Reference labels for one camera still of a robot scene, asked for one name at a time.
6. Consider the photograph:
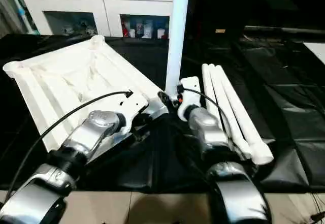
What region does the white plastic table leg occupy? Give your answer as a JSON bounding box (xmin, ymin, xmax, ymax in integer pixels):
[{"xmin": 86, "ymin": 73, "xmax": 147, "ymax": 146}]
[
  {"xmin": 201, "ymin": 63, "xmax": 240, "ymax": 154},
  {"xmin": 165, "ymin": 0, "xmax": 191, "ymax": 101},
  {"xmin": 215, "ymin": 65, "xmax": 275, "ymax": 165},
  {"xmin": 208, "ymin": 63, "xmax": 253, "ymax": 159}
]

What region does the white plastic table top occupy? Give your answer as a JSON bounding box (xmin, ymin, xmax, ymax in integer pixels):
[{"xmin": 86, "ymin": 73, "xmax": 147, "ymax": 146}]
[{"xmin": 2, "ymin": 35, "xmax": 169, "ymax": 153}]

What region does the dark cabinet with yellow label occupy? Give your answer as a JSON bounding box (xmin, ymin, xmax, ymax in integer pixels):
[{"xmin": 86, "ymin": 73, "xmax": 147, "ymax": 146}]
[{"xmin": 189, "ymin": 0, "xmax": 325, "ymax": 39}]

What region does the black work mat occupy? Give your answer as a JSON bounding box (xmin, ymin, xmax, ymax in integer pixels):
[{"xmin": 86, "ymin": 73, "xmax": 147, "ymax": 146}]
[{"xmin": 0, "ymin": 30, "xmax": 325, "ymax": 194}]

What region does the black horizontal bar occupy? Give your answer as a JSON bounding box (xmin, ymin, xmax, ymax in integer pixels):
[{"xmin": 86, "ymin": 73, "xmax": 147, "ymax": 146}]
[{"xmin": 243, "ymin": 25, "xmax": 325, "ymax": 36}]

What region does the white flat board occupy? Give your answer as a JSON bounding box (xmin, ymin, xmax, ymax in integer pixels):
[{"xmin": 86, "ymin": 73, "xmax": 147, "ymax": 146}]
[{"xmin": 303, "ymin": 42, "xmax": 325, "ymax": 65}]

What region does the white and teal pole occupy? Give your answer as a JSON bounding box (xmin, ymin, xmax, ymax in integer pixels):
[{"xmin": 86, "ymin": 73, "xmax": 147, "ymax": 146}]
[{"xmin": 2, "ymin": 0, "xmax": 37, "ymax": 35}]

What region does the grey curtain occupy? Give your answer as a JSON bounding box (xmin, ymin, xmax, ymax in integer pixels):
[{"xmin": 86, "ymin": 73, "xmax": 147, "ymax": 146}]
[{"xmin": 0, "ymin": 0, "xmax": 25, "ymax": 38}]

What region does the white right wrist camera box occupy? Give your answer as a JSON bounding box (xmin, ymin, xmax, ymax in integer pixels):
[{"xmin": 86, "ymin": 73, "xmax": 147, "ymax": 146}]
[{"xmin": 176, "ymin": 76, "xmax": 202, "ymax": 122}]

